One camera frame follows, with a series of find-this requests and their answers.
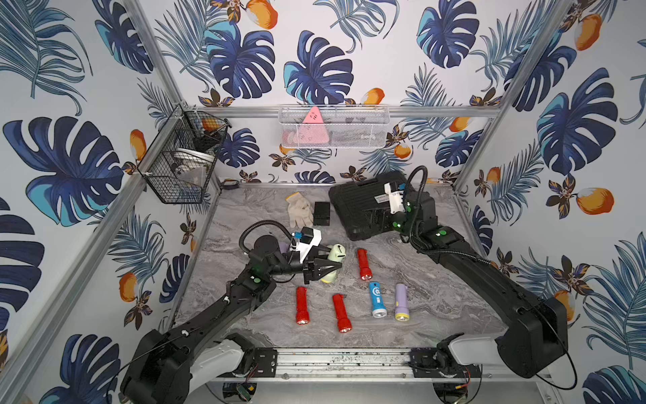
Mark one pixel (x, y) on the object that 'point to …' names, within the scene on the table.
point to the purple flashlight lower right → (401, 311)
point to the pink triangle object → (312, 130)
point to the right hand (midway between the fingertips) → (375, 208)
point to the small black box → (321, 214)
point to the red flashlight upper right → (366, 273)
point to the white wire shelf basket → (344, 126)
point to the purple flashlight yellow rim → (283, 247)
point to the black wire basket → (180, 166)
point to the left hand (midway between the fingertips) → (339, 256)
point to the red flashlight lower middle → (343, 321)
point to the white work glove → (300, 212)
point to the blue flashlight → (378, 306)
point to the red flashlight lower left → (302, 312)
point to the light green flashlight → (337, 253)
